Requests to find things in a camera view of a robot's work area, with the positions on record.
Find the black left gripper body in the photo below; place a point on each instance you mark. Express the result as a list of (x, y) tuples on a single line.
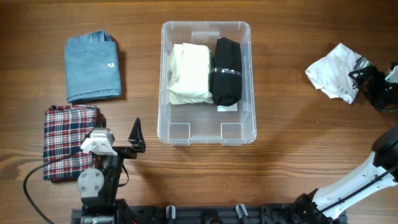
[(120, 159)]

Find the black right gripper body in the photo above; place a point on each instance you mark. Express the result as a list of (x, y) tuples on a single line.
[(383, 96)]

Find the white printed t-shirt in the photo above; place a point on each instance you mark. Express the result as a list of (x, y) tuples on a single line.
[(330, 73)]

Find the cream cloth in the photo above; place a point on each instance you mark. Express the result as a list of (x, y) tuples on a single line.
[(190, 66)]

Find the black garment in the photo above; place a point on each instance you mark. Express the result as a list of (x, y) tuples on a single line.
[(225, 77)]

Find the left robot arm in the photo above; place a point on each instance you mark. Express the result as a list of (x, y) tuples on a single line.
[(99, 185)]

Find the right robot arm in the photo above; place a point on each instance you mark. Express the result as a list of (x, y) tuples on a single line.
[(377, 172)]

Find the red plaid folded shirt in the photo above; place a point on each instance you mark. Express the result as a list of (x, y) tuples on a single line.
[(65, 128)]

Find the blue denim folded jeans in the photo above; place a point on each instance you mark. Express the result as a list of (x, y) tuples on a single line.
[(92, 67)]

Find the clear plastic storage bin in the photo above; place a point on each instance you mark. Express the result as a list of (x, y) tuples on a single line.
[(200, 123)]

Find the white label in bin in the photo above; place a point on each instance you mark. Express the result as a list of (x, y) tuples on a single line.
[(231, 108)]

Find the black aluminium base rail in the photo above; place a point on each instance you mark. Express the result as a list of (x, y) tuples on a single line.
[(264, 214)]

